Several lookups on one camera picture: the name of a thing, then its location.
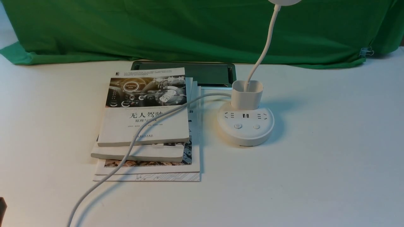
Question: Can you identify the white desk lamp with sockets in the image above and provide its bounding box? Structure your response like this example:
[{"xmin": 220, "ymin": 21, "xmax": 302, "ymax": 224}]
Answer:
[{"xmin": 217, "ymin": 0, "xmax": 283, "ymax": 147}]

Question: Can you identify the black tablet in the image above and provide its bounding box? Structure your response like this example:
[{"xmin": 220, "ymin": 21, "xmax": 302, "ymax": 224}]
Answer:
[{"xmin": 131, "ymin": 61, "xmax": 237, "ymax": 88}]

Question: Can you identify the bottom book with circuit pattern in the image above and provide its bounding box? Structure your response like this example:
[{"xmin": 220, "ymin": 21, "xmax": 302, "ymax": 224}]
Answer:
[{"xmin": 93, "ymin": 85, "xmax": 202, "ymax": 182}]

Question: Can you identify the top book with car cover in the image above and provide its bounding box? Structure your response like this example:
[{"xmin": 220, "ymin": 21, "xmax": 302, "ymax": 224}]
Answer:
[{"xmin": 97, "ymin": 67, "xmax": 192, "ymax": 147}]

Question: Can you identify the green backdrop cloth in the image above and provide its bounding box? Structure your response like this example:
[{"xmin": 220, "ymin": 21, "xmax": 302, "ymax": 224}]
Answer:
[{"xmin": 1, "ymin": 0, "xmax": 403, "ymax": 69}]

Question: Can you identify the metal binder clip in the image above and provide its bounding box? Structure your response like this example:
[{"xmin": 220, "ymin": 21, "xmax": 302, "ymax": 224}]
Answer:
[{"xmin": 358, "ymin": 47, "xmax": 375, "ymax": 58}]

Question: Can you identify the dark object at left edge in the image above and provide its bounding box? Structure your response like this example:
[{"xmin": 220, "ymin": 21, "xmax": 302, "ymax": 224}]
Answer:
[{"xmin": 0, "ymin": 197, "xmax": 7, "ymax": 227}]

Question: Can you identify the white power cable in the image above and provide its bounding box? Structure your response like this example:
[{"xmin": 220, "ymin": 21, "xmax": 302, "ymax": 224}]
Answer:
[{"xmin": 67, "ymin": 92, "xmax": 232, "ymax": 227}]

